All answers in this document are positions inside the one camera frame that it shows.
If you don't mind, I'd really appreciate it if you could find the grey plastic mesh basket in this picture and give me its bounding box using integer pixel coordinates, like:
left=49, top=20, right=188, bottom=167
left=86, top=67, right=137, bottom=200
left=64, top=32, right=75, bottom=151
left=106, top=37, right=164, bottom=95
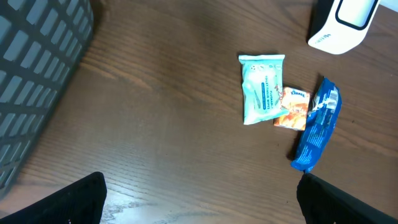
left=1, top=0, right=94, bottom=197

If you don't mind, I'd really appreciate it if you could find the teal wet wipes pack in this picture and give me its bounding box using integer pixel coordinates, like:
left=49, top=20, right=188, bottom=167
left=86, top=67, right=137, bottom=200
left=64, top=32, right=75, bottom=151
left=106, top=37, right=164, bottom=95
left=238, top=55, right=289, bottom=125

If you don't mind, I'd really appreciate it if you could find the blue snack bar wrapper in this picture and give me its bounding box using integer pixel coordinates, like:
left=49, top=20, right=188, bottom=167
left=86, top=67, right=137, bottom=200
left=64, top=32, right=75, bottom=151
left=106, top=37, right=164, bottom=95
left=290, top=78, right=342, bottom=172

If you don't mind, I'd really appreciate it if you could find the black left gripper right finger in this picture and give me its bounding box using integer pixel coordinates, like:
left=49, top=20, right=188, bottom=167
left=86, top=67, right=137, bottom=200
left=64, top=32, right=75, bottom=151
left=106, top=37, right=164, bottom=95
left=297, top=173, right=397, bottom=224

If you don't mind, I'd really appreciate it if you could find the orange tissue pack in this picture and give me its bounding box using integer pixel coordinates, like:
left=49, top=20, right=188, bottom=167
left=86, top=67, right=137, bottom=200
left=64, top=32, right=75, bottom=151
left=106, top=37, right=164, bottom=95
left=274, top=86, right=310, bottom=131

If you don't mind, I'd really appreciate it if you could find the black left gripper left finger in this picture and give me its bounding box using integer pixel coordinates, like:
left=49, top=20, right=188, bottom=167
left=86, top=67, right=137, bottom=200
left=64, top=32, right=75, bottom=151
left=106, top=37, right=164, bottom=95
left=1, top=172, right=107, bottom=224

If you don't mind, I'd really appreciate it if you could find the white barcode scanner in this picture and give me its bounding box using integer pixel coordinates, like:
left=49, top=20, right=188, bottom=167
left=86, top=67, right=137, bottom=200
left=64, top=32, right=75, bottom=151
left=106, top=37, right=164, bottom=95
left=307, top=0, right=380, bottom=55

